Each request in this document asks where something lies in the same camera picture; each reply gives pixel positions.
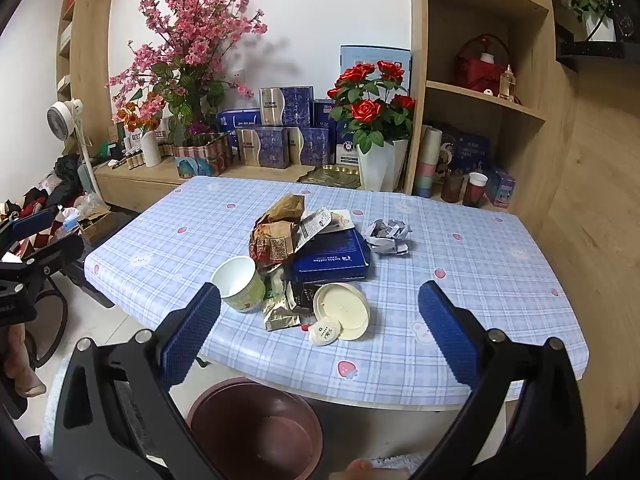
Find grey shaggy rug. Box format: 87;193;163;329
42;360;71;456

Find amber perfume bottle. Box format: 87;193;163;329
498;65;517;101

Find flat blue box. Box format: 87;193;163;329
217;108;262;133

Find small dark blue box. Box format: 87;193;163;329
312;99;336;128

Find stack of pastel cups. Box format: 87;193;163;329
415;125;443;198

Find birthday candle card pack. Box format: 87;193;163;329
327;208;357;233

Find cardboard box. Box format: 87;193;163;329
77;207;113;243

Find white standing fan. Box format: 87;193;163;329
46;98;103;198

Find white ribbed vase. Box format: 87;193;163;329
140;130;162;168

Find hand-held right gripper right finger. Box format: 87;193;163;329
410;280;588;480

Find red artificial roses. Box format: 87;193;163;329
327;60;417;156

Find pile of dark clothes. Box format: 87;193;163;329
52;155;83;206

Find person's left hand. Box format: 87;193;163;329
0;322;47;397

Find gold tray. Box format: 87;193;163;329
296;162;362;188

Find person's bare foot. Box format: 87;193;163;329
330;457;411;480

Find blue coffee box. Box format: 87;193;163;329
290;227;373;284

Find wooden wall shelf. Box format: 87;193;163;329
54;0;121;126

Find black packet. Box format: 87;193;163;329
290;281;318;313

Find green packet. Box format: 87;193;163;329
265;270;286;306

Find blue gold gift box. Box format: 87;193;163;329
258;86;315;128
235;126;290;170
287;126;331;167

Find white barcode wrapper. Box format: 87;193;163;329
292;208;333;255

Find gold foil wrapper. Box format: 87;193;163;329
263;280;313;332

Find pink rose plant white pot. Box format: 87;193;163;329
559;0;618;43

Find orange artificial flowers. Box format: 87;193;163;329
117;102;166;136

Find wooden shelf unit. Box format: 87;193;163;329
404;0;581;231

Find brown plastic waste bin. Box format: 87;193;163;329
186;379;325;480

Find white angular vase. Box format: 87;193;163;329
356;139;410;192

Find brown paper bag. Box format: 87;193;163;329
248;193;307;266

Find white red paper cup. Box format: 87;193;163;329
462;172;488;208

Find red basket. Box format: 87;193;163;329
454;34;513;93

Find teal patterned pouch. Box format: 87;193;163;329
175;156;221;178

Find small blue pink box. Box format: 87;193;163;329
485;167;517;211

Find pink blossom artificial plant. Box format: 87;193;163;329
107;0;268;161

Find dark blue moon gift box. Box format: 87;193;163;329
440;122;491;181

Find dark red cup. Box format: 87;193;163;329
441;170;466;204

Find white round lid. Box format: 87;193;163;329
312;282;371;342

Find small round sauce cup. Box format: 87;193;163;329
308;317;342;347

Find large light blue box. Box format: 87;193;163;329
340;45;412;111

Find low wooden cabinet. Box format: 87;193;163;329
92;160;361;213

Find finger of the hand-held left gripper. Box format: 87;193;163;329
10;233;86;281
0;207;56;247

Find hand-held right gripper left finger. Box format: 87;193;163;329
52;282;223;480

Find dark blue milk carton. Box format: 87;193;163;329
334;120;361;166

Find grey paper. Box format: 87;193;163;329
361;217;413;257

